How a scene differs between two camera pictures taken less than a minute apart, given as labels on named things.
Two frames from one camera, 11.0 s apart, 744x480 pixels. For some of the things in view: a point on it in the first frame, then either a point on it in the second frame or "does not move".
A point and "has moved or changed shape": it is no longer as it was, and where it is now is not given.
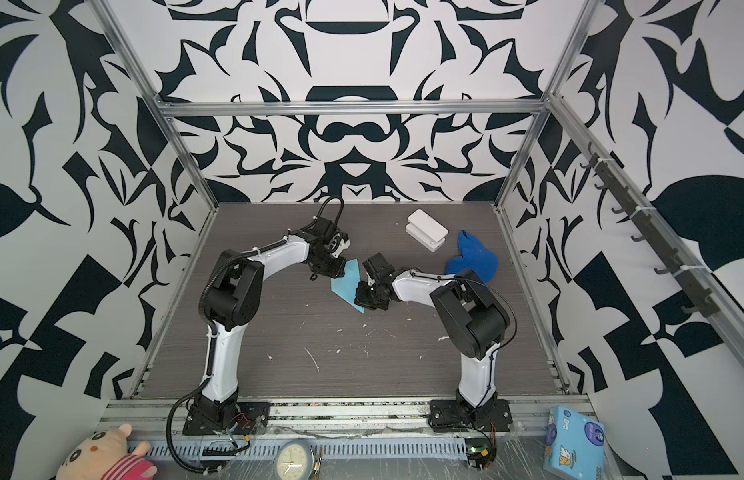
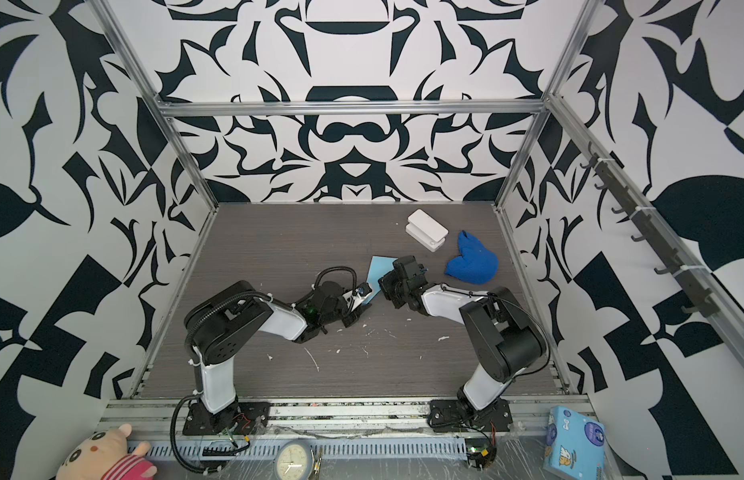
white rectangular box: x=426 y=230 does not move
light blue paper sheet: x=345 y=287 has moved or changed shape
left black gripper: x=338 y=272 -> x=350 y=321
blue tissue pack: x=575 y=446 does not move
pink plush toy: x=108 y=455 does not move
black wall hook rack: x=696 y=288 does not move
